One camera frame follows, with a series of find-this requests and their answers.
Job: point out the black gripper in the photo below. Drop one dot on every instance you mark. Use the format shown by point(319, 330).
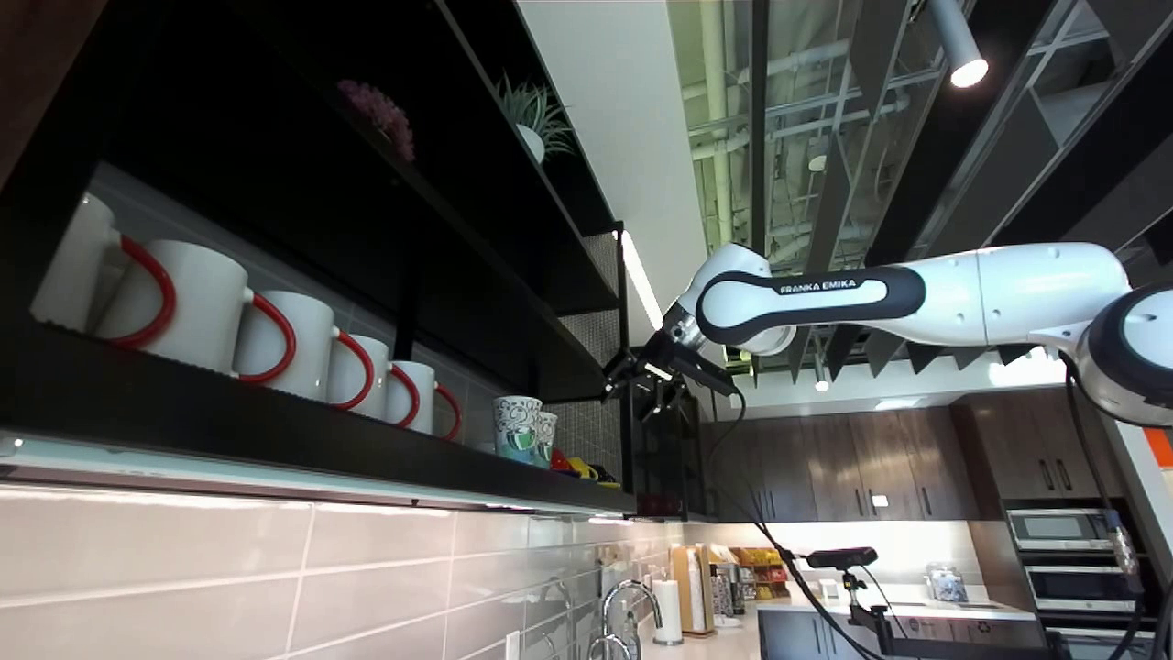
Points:
point(672, 354)

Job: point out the white paper cup swirl print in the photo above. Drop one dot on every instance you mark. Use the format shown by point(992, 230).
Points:
point(548, 436)
point(519, 425)

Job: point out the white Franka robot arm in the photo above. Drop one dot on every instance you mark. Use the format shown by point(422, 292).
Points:
point(1002, 294)

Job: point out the yellow ceramic cup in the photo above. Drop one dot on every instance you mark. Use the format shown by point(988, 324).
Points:
point(584, 470)

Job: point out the red ceramic cup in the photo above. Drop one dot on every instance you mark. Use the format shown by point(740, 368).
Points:
point(557, 462)

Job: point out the wooden knife block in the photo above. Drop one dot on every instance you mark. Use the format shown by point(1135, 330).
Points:
point(689, 588)

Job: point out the chrome kitchen faucet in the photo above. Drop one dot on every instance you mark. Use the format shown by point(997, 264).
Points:
point(622, 611)

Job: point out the white paper towel roll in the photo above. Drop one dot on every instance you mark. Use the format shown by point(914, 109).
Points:
point(667, 611)

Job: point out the green plant white pot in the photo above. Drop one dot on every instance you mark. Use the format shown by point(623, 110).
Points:
point(534, 131)

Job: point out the purple flower plant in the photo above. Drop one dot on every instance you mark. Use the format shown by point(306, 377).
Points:
point(383, 117)

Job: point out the blue white jar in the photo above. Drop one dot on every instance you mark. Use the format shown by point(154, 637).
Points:
point(944, 584)

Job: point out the under-shelf light strip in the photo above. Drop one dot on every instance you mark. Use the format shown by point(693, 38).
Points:
point(242, 470)

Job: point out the steel microwave oven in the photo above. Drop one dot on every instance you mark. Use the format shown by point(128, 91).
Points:
point(1054, 529)

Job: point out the ceiling spot lamp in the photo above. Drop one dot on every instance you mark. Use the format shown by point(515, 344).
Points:
point(963, 55)

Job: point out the black shelf unit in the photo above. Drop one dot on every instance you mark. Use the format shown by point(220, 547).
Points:
point(242, 122)

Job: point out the steel built-in oven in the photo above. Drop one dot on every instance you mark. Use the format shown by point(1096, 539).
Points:
point(1074, 588)

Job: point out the black camera on stand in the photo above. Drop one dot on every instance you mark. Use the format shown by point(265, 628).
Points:
point(845, 558)

